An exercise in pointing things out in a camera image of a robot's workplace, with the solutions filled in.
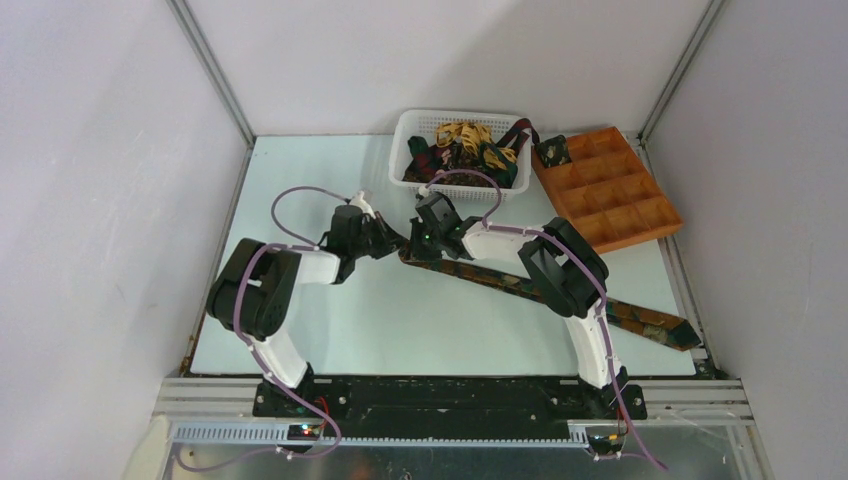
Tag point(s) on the orange compartment tray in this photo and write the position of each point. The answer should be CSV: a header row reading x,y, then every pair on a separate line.
x,y
607,192

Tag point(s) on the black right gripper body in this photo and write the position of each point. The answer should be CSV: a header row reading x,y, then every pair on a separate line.
x,y
426,244

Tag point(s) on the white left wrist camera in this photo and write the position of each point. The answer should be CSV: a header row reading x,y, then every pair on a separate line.
x,y
362,200

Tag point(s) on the white plastic mesh basket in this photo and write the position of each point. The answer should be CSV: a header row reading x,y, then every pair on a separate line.
x,y
424,123

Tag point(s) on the rolled dark patterned tie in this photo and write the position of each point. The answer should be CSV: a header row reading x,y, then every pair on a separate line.
x,y
553,152

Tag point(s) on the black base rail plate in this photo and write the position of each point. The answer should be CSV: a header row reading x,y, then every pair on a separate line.
x,y
449,408

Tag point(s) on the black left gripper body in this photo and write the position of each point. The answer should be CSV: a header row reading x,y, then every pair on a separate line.
x,y
374,239

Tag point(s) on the red navy striped tie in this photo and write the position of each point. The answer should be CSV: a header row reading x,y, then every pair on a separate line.
x,y
518,135

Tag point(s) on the green navy plaid tie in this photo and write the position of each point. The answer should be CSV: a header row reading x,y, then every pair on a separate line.
x,y
417,144

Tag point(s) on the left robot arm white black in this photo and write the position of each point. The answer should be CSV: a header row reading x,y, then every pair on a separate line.
x,y
252,294

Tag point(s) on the dark floral patterned tie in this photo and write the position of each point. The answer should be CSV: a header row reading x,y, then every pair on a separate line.
x,y
669,330

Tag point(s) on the brown dark patterned tie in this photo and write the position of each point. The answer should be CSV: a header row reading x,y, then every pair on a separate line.
x,y
457,173

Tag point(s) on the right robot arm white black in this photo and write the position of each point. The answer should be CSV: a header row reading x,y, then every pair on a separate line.
x,y
552,263

